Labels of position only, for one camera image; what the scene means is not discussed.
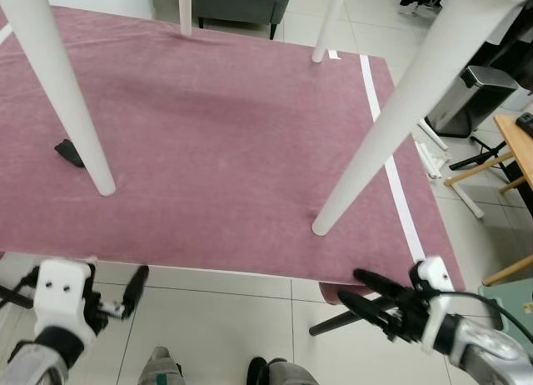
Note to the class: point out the pale green plastic stool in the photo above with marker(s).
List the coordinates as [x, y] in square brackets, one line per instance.
[510, 314]

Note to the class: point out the grey robot left foot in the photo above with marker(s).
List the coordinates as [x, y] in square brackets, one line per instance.
[161, 368]

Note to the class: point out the steel pedal trash bin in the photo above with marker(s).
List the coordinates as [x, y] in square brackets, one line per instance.
[475, 97]

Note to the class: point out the grey robot foot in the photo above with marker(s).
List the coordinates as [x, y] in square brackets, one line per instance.
[285, 373]
[161, 368]

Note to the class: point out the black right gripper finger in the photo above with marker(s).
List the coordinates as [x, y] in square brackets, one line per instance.
[366, 312]
[383, 285]

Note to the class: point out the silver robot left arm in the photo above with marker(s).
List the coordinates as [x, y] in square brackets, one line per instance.
[37, 360]

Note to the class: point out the small white tape patch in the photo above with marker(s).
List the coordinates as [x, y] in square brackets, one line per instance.
[335, 55]

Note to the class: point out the grey robot right foot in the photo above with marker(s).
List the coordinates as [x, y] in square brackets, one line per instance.
[285, 373]

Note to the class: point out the light wooden table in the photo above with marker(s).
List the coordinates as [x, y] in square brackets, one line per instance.
[516, 143]

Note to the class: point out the small black object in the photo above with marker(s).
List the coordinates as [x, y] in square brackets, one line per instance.
[71, 153]

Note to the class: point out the dark grey armchair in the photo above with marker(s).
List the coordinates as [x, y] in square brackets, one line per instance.
[241, 6]

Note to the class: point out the white plastic tube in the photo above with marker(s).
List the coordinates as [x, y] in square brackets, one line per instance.
[431, 137]
[469, 202]
[430, 162]

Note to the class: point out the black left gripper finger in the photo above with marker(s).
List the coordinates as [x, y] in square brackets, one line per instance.
[136, 289]

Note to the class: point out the mauve cloth with white stripes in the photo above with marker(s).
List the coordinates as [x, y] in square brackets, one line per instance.
[233, 152]

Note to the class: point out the black metal table leg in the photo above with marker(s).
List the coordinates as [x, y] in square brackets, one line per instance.
[350, 318]

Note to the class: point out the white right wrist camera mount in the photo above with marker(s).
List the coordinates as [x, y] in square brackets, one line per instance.
[433, 277]

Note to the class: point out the white plastic table leg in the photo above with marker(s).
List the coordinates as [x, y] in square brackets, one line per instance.
[67, 93]
[400, 118]
[329, 27]
[185, 10]

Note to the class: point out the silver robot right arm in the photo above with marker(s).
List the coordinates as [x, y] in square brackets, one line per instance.
[491, 356]

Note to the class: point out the black remote control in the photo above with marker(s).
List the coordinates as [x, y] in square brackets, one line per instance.
[525, 122]

